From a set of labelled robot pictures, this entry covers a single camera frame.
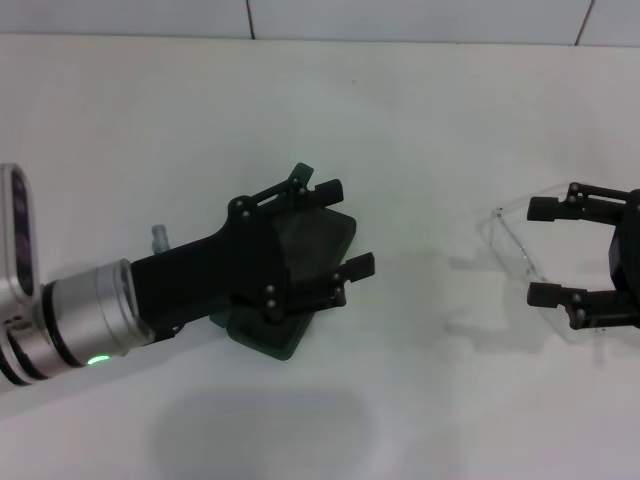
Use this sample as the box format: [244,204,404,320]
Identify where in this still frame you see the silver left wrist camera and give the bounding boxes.
[0,162,44,301]

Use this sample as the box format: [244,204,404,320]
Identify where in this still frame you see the clear white glasses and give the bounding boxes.
[474,182,611,346]

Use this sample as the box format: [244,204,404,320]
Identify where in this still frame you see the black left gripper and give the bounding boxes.
[130,177,347,346]

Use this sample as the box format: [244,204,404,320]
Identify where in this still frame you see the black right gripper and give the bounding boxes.
[525,182,640,331]

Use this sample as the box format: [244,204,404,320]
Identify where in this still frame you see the dark green glasses case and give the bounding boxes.
[208,162,359,361]

